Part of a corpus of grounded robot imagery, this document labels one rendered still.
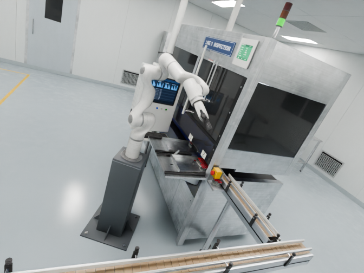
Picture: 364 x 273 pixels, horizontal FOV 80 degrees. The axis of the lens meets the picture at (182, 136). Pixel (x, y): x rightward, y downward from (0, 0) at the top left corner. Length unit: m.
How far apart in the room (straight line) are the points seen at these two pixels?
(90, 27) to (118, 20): 0.75
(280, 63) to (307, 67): 0.28
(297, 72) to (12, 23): 6.49
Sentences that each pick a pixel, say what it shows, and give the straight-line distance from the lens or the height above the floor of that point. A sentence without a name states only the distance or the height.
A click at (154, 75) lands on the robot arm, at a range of 1.66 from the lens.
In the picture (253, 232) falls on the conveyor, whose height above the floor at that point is 0.88.
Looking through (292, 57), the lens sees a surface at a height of 2.04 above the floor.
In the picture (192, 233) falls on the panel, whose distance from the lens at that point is 2.48.
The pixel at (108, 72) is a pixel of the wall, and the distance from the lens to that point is 7.07.
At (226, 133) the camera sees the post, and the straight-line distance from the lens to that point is 1.82.
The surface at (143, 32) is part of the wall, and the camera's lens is 7.02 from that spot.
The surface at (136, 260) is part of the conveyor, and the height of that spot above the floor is 0.97.
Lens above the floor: 1.88
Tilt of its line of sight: 22 degrees down
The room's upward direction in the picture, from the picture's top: 20 degrees clockwise
